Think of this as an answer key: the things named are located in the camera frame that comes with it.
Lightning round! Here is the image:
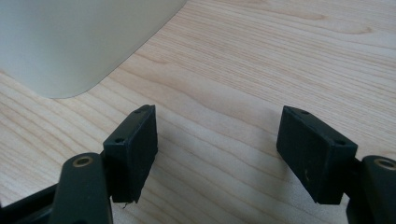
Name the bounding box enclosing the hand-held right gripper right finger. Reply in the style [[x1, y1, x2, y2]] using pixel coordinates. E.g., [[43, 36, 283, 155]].
[[276, 105, 360, 205]]

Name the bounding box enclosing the white square bin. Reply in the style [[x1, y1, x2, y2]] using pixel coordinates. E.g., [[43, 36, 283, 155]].
[[0, 0, 189, 100]]

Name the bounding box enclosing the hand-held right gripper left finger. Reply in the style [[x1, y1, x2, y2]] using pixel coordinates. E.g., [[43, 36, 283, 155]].
[[103, 104, 159, 204]]

